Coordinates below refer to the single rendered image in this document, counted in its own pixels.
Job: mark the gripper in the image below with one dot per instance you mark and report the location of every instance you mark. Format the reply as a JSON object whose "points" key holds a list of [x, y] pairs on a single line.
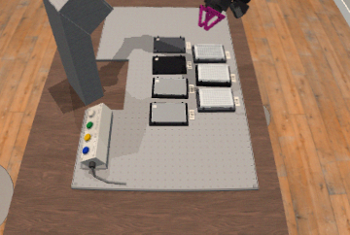
{"points": [[215, 10]]}

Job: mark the beige button panel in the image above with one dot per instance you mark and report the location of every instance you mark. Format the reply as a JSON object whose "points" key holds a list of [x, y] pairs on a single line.
{"points": [[96, 145]]}

